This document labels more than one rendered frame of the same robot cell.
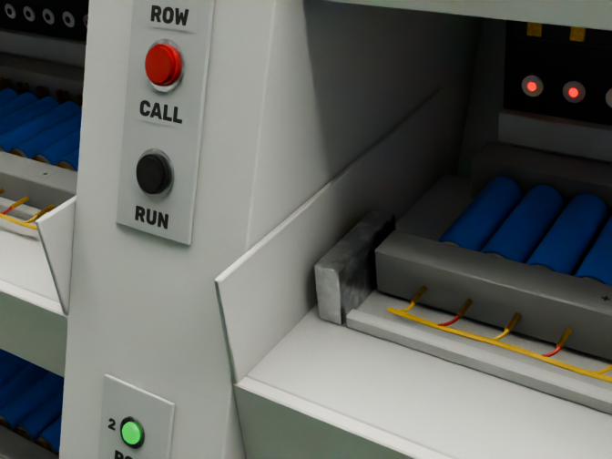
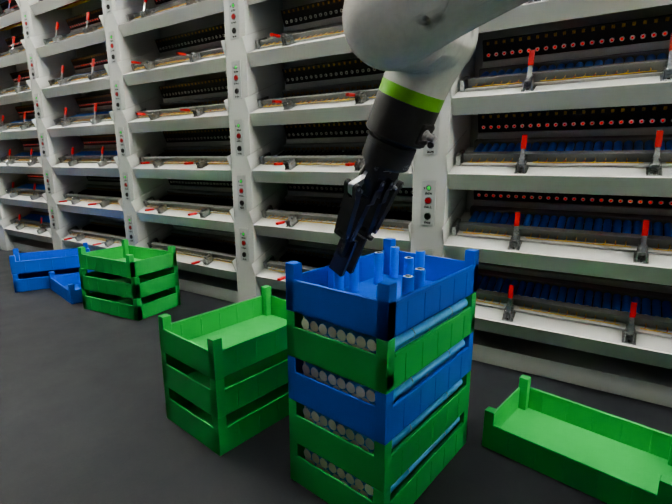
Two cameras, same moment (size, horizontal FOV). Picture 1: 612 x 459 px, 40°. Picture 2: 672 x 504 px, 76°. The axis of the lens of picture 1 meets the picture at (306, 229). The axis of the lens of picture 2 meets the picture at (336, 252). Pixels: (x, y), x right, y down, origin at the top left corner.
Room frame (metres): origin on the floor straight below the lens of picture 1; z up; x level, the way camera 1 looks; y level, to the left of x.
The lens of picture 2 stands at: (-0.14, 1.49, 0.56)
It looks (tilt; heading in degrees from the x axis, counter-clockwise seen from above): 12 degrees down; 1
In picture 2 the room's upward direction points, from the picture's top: straight up
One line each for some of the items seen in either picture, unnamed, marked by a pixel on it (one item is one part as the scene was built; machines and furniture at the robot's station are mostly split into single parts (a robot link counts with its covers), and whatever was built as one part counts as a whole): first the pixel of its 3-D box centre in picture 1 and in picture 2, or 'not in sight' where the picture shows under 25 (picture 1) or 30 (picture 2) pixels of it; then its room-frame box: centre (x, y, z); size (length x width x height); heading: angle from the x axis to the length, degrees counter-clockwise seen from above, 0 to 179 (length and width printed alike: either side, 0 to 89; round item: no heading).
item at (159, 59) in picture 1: (167, 66); not in sight; (0.33, 0.06, 0.64); 0.02 x 0.01 x 0.02; 59
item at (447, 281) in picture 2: not in sight; (388, 277); (0.59, 1.41, 0.36); 0.30 x 0.20 x 0.08; 141
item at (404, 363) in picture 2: not in sight; (386, 321); (0.59, 1.41, 0.28); 0.30 x 0.20 x 0.08; 141
